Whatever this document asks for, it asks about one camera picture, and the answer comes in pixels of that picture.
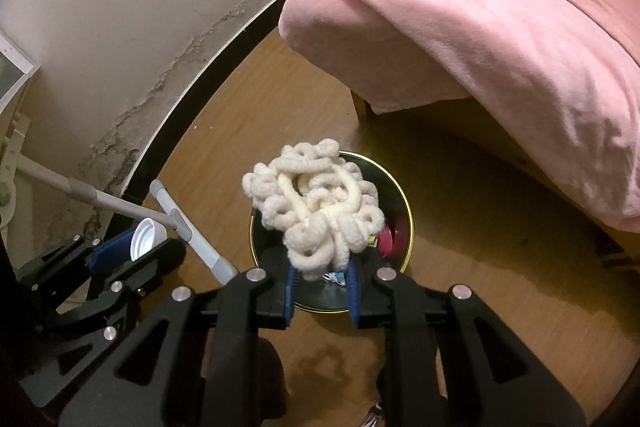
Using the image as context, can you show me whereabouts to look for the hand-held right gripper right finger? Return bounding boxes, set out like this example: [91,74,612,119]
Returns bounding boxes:
[346,251,588,427]

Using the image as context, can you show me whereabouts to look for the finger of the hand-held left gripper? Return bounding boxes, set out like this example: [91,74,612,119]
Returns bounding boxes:
[14,229,137,305]
[17,238,187,413]

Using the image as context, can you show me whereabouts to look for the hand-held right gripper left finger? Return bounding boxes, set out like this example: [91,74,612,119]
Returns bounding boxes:
[57,247,302,427]

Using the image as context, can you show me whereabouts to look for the white plastic bottle cap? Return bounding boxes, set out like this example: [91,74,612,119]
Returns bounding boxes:
[129,217,168,262]

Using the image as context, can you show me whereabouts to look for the cream chunky yarn bundle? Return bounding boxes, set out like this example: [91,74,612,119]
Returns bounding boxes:
[242,138,386,282]

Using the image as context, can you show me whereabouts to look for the black bin with gold rim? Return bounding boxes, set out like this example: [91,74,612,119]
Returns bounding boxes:
[248,151,415,314]

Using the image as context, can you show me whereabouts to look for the white grey metal pole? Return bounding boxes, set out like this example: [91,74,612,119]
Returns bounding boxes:
[149,179,240,285]
[17,156,181,230]

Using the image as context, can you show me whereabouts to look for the pink round item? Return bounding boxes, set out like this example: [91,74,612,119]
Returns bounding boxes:
[376,219,407,258]

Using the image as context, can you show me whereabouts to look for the white plastic rack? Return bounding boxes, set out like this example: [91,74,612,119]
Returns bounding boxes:
[0,109,32,230]

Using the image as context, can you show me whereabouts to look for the white framed panel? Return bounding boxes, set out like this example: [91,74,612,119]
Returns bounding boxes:
[0,31,42,112]

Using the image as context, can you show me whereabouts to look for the pink fleece blanket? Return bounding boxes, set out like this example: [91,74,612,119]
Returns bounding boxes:
[277,0,640,234]

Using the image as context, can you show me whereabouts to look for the wooden bed frame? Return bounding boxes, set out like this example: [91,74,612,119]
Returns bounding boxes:
[349,88,640,270]

